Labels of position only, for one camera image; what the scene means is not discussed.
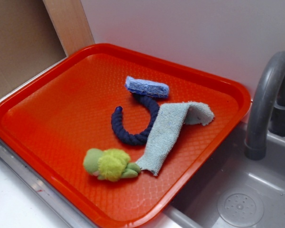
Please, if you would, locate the dark blue twisted rope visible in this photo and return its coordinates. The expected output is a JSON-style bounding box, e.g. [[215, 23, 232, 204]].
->
[[111, 93, 160, 146]]

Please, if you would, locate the orange plastic tray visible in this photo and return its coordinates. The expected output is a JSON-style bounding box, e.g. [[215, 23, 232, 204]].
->
[[0, 44, 250, 228]]

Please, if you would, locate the blue sponge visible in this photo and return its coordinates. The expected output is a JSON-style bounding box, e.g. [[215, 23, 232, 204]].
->
[[124, 76, 170, 98]]

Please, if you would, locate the green plush toy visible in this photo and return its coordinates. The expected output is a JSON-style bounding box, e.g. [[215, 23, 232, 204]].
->
[[83, 148, 141, 182]]

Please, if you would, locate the brown cardboard panel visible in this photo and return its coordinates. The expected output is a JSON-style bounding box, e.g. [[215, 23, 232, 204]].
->
[[0, 0, 66, 99]]

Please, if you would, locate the grey plastic sink basin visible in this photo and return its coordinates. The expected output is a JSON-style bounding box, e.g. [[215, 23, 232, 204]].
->
[[164, 123, 285, 228]]

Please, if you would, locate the light blue terry cloth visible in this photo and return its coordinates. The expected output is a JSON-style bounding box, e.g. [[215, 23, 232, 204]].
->
[[136, 102, 215, 176]]

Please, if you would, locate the wooden board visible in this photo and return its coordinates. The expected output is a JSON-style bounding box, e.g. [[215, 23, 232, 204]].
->
[[43, 0, 95, 56]]

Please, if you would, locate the grey curved faucet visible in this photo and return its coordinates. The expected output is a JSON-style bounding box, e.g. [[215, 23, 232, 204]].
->
[[245, 51, 285, 160]]

